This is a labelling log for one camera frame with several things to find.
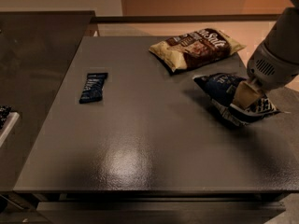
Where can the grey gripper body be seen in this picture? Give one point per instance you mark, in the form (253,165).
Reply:
(270,72)

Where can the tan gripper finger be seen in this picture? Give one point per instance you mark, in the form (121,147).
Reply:
(247,93)

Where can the blue chip bag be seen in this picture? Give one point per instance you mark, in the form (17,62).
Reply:
(221,88)

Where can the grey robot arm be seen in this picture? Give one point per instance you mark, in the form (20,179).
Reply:
(283,38)

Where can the cream and brown chip bag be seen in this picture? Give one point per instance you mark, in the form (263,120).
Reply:
(195,49)

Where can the blue rxbar blueberry bar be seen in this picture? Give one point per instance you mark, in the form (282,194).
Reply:
(93,88)

